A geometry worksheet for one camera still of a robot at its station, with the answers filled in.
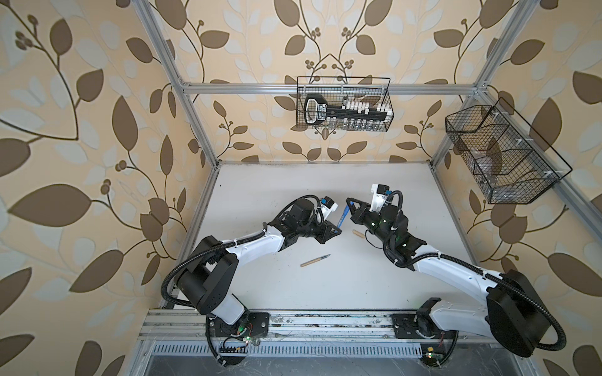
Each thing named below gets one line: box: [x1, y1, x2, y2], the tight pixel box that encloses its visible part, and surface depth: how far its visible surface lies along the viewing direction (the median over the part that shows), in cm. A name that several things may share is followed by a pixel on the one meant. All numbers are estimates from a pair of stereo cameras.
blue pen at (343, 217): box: [337, 204, 350, 229], surface depth 81 cm
